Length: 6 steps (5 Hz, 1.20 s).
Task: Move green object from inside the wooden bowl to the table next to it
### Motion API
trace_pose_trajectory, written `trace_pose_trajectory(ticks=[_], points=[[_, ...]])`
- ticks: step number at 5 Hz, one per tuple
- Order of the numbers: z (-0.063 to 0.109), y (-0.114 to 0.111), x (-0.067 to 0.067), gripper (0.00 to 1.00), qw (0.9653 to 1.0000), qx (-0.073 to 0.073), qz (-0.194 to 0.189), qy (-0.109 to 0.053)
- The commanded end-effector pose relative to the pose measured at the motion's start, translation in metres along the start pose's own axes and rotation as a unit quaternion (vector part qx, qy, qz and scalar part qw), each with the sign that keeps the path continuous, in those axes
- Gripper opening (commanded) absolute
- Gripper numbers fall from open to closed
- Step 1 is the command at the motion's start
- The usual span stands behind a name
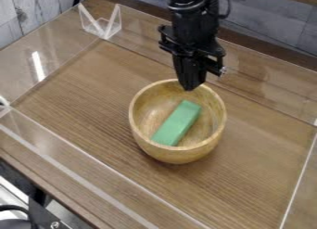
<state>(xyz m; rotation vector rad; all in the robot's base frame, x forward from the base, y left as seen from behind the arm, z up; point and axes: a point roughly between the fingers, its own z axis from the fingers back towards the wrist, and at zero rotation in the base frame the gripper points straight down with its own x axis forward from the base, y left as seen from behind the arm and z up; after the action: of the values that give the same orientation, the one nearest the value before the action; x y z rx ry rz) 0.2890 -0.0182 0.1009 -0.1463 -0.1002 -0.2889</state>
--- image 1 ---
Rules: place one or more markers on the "wooden bowl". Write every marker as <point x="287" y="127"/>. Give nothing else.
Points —
<point x="151" y="107"/>

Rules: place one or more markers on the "black metal stand bracket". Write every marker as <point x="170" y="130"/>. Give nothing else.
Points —
<point x="44" y="219"/>

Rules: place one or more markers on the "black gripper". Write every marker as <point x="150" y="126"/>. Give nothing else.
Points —
<point x="188" y="39"/>

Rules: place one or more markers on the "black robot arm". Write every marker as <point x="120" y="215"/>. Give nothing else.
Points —
<point x="188" y="39"/>

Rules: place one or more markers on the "clear acrylic tray wall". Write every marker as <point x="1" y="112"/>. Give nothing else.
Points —
<point x="68" y="83"/>

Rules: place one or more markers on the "green rectangular block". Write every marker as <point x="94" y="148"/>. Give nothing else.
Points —
<point x="176" y="124"/>

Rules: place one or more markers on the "clear acrylic corner bracket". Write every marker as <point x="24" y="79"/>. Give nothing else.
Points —
<point x="103" y="28"/>

